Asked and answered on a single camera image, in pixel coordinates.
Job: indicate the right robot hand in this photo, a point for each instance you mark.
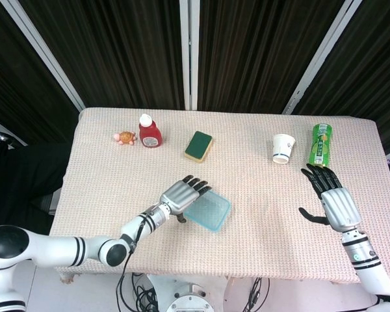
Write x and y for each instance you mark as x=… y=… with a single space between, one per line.
x=339 y=208

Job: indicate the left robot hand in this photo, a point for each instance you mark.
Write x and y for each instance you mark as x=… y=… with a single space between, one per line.
x=178 y=196

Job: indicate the clear lid with blue rim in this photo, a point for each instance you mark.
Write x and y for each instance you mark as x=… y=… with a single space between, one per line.
x=209 y=211

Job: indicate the translucent light blue plastic tray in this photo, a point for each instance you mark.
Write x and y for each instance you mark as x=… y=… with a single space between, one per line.
x=211 y=216

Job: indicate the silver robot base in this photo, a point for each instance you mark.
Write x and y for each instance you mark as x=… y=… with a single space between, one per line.
x=190 y=300

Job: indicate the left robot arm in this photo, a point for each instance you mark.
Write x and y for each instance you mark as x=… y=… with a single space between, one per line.
x=52 y=250

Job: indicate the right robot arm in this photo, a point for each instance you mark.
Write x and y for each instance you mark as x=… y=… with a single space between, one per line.
x=367 y=263

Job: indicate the green and yellow sponge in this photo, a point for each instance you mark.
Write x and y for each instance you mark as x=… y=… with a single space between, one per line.
x=198 y=144

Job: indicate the green tea bottle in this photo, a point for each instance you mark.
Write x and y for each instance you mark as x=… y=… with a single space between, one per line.
x=320 y=146

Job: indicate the red ketchup bottle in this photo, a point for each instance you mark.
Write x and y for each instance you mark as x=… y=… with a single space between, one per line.
x=150 y=135

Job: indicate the pink waffle tablecloth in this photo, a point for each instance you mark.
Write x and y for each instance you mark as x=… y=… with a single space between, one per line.
x=263 y=227

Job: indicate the orange turtle toy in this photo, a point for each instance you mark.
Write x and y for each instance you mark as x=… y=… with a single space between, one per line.
x=126 y=137

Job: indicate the white paper cup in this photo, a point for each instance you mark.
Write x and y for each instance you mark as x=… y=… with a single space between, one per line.
x=283 y=146

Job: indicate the black curtain panel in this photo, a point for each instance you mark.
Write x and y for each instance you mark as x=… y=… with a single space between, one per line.
x=256 y=48
x=6 y=81
x=117 y=48
x=370 y=71

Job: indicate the white frame post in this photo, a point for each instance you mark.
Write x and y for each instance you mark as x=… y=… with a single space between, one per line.
x=42 y=48
x=189 y=55
x=321 y=55

